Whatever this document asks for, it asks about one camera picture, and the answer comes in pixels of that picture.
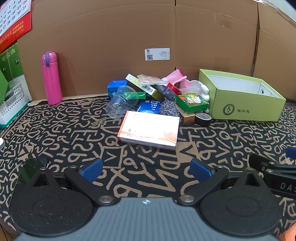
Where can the yellow-green long box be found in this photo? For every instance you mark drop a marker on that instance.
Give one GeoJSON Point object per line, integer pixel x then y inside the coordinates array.
{"type": "Point", "coordinates": [131, 78]}

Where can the green file binder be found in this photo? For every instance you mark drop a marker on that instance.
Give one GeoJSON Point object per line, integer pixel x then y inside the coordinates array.
{"type": "Point", "coordinates": [11, 62]}

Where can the green printed box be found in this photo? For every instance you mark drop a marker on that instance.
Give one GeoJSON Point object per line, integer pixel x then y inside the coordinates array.
{"type": "Point", "coordinates": [192, 102]}

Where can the pink thermos bottle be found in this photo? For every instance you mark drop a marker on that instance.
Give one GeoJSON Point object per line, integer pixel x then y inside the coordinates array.
{"type": "Point", "coordinates": [52, 78]}

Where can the clear plastic cup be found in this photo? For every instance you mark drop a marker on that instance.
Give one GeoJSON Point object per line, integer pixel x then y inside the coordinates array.
{"type": "Point", "coordinates": [118, 104]}

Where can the white glove with pink cuff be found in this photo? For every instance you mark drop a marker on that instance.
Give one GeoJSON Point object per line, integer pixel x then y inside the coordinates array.
{"type": "Point", "coordinates": [196, 87]}
{"type": "Point", "coordinates": [174, 75]}

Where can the small black box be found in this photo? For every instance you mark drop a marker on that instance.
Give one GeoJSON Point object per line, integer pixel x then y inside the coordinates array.
{"type": "Point", "coordinates": [165, 91]}

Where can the black smartphone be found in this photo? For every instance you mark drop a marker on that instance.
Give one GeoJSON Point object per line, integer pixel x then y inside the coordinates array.
{"type": "Point", "coordinates": [27, 169]}

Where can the clear plastic packet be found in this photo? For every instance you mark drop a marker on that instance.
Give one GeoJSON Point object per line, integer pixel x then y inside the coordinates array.
{"type": "Point", "coordinates": [150, 80]}

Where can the person's right forearm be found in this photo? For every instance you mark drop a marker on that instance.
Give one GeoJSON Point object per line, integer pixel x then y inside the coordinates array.
{"type": "Point", "coordinates": [289, 234]}

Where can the large cardboard wall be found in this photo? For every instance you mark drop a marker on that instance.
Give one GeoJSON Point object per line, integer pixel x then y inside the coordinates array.
{"type": "Point", "coordinates": [104, 46]}

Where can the small brown box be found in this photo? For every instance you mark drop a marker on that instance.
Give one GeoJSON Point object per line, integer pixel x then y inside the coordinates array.
{"type": "Point", "coordinates": [187, 119]}

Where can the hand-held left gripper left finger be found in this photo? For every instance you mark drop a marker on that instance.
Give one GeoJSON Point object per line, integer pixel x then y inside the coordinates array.
{"type": "Point", "coordinates": [92, 170]}

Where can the dark blue box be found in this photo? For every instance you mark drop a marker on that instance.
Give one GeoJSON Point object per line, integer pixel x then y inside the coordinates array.
{"type": "Point", "coordinates": [148, 107]}

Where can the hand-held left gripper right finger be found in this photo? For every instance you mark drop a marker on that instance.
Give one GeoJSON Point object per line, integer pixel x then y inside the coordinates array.
{"type": "Point", "coordinates": [198, 170]}

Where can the bright blue box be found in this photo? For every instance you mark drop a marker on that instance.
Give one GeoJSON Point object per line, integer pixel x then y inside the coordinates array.
{"type": "Point", "coordinates": [115, 85]}

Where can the black tape roll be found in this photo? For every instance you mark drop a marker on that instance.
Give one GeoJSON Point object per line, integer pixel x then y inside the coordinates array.
{"type": "Point", "coordinates": [202, 119]}

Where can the steel wool scrubber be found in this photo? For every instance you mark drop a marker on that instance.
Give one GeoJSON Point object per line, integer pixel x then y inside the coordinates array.
{"type": "Point", "coordinates": [167, 107]}

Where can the white plastic basket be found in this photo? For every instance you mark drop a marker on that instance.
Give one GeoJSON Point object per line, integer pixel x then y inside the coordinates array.
{"type": "Point", "coordinates": [11, 104]}

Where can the light green shoebox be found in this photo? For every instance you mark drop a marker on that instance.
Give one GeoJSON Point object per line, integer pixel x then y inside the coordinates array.
{"type": "Point", "coordinates": [242, 109]}

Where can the cardboard box with torn tape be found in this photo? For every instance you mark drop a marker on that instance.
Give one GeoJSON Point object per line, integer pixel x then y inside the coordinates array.
{"type": "Point", "coordinates": [275, 46]}

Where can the orange and white box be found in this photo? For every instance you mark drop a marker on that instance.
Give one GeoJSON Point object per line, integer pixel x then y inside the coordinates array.
{"type": "Point", "coordinates": [148, 129]}

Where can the red wall calendar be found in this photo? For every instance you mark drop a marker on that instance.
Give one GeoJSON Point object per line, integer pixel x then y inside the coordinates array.
{"type": "Point", "coordinates": [13, 25]}

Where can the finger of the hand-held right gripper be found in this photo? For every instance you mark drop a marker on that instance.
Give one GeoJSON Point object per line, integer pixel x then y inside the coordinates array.
{"type": "Point", "coordinates": [291, 153]}
{"type": "Point", "coordinates": [261, 162]}

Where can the white shipping label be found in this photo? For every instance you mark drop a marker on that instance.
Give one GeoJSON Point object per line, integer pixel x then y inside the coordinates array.
{"type": "Point", "coordinates": [157, 54]}

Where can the small plain green box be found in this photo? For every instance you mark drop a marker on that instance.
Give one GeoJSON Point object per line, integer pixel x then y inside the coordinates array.
{"type": "Point", "coordinates": [136, 95]}

